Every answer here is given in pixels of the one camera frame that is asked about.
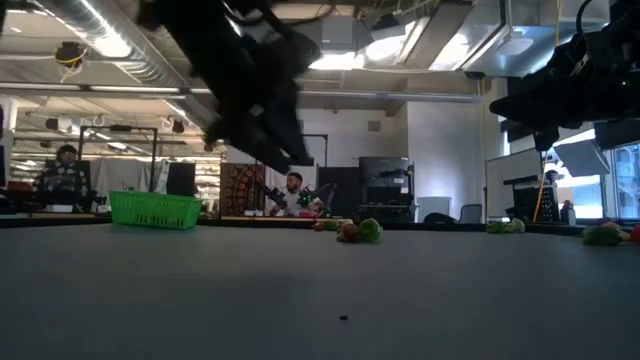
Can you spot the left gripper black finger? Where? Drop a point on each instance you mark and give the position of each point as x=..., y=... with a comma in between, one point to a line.
x=240, y=130
x=282, y=140

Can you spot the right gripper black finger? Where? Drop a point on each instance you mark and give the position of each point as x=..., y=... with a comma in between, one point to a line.
x=530, y=107

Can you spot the green leafy toy vegetable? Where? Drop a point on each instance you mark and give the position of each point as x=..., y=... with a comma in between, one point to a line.
x=601, y=236
x=331, y=225
x=371, y=230
x=505, y=226

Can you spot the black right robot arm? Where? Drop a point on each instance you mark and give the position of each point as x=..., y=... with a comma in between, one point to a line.
x=625, y=15

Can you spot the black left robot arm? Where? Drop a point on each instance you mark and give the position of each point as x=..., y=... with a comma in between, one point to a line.
x=200, y=12

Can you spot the person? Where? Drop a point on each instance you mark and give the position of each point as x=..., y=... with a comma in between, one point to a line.
x=295, y=192
x=62, y=180

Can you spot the white tilted panel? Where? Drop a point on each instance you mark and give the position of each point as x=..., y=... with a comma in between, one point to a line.
x=582, y=159

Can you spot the whiteboard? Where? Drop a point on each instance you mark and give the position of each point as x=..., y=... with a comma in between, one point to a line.
x=512, y=185

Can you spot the black perforated stand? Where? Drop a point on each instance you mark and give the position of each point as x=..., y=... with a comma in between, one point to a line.
x=549, y=205

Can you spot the black cabinet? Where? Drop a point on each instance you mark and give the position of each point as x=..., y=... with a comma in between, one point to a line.
x=385, y=175

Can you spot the dark bottle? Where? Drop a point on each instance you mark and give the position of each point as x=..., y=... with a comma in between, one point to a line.
x=567, y=214

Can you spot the green plastic basket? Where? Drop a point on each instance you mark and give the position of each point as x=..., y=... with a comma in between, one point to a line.
x=155, y=210

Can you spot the grey office chair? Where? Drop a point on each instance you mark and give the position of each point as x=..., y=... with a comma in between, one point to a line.
x=471, y=214

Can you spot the white hanging sheet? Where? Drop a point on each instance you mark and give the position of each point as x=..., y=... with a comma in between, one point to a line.
x=120, y=175

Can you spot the white bin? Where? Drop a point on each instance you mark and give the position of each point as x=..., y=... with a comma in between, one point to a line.
x=434, y=207

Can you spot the patterned wall tapestry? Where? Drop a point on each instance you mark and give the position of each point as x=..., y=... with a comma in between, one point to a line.
x=240, y=187

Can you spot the black frame stand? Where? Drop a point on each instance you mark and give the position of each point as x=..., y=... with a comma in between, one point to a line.
x=117, y=127

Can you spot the black aluminium table frame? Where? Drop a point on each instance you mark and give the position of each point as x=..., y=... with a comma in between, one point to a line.
x=450, y=226

